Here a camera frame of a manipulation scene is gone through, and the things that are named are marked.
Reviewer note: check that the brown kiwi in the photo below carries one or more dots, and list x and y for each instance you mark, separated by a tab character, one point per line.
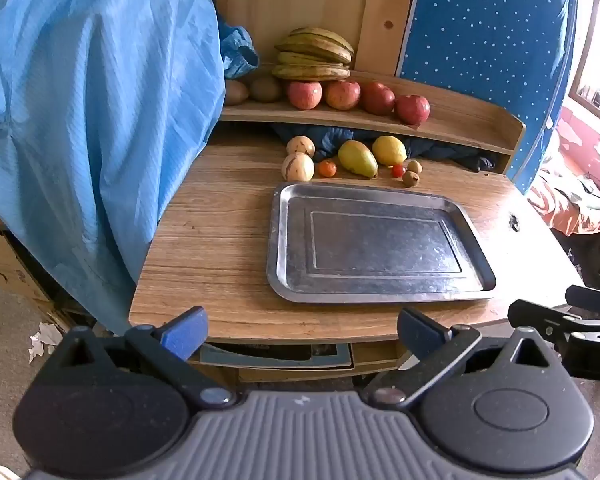
235	93
265	90

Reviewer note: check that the light wooden panel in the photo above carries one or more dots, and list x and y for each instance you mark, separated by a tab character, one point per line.
305	0

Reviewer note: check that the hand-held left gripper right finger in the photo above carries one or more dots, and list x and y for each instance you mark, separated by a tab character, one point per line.
419	334

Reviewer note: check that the blue white-dotted board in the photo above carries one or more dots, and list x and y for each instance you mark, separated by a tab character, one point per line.
480	35

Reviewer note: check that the orange pink cloth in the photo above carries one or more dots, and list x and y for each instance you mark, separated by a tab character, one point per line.
565	200

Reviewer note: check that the small orange tangerine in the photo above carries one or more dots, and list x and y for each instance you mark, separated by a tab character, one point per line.
327	169

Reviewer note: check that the red apple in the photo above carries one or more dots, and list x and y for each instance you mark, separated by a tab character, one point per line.
412	109
342	95
377	98
305	95

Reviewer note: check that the beige striped pepino melon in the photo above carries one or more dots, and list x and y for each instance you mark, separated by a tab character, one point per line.
298	167
301	145

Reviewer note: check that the bunch of bananas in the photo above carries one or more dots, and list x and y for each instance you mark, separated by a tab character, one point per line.
310	47

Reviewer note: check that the blue plastic bag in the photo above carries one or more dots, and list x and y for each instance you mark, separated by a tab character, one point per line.
237	52

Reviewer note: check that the dark blue cloth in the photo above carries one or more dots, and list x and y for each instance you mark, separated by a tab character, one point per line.
330	137

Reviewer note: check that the cardboard box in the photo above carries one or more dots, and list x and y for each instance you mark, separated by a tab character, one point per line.
0	260

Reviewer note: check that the red cherry tomato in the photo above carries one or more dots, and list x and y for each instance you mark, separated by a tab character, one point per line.
398	171

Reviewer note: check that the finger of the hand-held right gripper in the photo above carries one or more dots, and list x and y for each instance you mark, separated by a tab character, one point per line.
595	300
540	320

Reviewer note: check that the blue bordered board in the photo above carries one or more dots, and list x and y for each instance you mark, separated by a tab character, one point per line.
280	360

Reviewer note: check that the curved wooden shelf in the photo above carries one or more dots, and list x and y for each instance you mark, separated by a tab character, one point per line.
455	125

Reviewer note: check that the large light blue cloth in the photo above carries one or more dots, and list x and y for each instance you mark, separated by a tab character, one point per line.
80	110

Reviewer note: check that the tan longan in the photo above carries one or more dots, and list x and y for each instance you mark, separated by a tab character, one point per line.
414	166

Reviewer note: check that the yellow lemon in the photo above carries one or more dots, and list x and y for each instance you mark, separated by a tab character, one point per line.
389	150

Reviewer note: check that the metal tray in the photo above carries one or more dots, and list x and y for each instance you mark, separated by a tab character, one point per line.
380	245

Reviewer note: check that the crumpled white paper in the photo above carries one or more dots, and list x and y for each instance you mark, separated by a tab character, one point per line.
44	342

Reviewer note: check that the green mango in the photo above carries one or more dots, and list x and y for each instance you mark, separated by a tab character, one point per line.
357	160

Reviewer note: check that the dark brown longan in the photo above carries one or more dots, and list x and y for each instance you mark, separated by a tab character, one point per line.
410	179

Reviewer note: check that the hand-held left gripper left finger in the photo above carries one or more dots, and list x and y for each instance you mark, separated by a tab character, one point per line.
186	334

